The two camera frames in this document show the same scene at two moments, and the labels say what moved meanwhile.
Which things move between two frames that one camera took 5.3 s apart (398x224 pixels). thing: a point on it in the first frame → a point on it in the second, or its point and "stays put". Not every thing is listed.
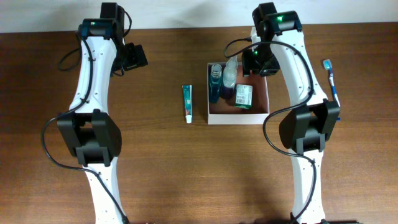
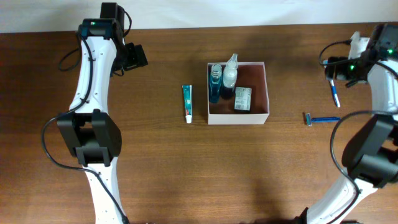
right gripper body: x=261 y=66 → x=330 y=71
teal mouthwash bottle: x=215 y=83 stays put
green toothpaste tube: x=187 y=92 stays put
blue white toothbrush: x=328 y=65 stays put
